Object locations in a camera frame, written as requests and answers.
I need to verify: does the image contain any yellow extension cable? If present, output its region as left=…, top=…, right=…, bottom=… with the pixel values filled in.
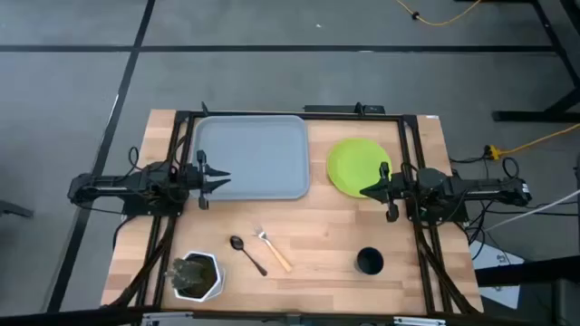
left=395, top=0, right=482, bottom=27

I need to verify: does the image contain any silver metal bracket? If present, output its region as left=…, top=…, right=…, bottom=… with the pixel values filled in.
left=140, top=311, right=197, bottom=326
left=392, top=315, right=448, bottom=326

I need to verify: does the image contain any fork with wooden handle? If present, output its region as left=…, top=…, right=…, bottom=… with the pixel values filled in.
left=253, top=225, right=294, bottom=274

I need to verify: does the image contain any black aluminium rig frame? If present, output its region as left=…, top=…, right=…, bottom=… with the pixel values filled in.
left=101, top=101, right=484, bottom=326

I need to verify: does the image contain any dark grey floor foot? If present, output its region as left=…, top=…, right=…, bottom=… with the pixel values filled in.
left=0, top=198, right=35, bottom=220

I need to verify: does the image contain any lime green plate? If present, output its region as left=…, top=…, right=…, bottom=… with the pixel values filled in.
left=325, top=138, right=393, bottom=199

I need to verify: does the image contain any grey plastic tray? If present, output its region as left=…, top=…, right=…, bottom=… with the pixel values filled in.
left=191, top=114, right=312, bottom=202

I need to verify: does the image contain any green cactus plant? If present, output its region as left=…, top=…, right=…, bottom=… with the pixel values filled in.
left=164, top=256, right=217, bottom=292

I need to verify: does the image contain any white hexagonal plant pot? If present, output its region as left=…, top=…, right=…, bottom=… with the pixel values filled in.
left=171, top=250, right=226, bottom=303

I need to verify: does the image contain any black bar device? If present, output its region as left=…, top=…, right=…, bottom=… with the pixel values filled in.
left=303, top=101, right=387, bottom=116

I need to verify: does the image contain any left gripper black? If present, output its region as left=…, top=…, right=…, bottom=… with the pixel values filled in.
left=179, top=150, right=232, bottom=211

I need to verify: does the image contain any white box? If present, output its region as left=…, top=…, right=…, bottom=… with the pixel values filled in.
left=468, top=239, right=526, bottom=310

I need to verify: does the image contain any dark plastic cup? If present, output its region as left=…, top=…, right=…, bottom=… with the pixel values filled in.
left=355, top=245, right=386, bottom=277

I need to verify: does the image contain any yellow cable with plug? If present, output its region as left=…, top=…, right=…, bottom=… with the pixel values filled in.
left=486, top=122, right=580, bottom=161

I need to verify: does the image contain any black cable loop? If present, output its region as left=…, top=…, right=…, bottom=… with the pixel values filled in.
left=127, top=145, right=142, bottom=172
left=501, top=156, right=521, bottom=180

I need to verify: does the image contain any white cable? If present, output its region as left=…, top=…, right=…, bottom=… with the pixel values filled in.
left=483, top=188, right=580, bottom=233

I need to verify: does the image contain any dark metal spoon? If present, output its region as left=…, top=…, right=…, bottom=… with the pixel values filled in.
left=228, top=235, right=269, bottom=278

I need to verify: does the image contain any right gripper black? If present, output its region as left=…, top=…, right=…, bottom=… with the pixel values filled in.
left=360, top=161, right=411, bottom=224

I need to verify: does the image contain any black floor stand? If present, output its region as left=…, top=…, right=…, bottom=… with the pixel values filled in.
left=452, top=0, right=580, bottom=124

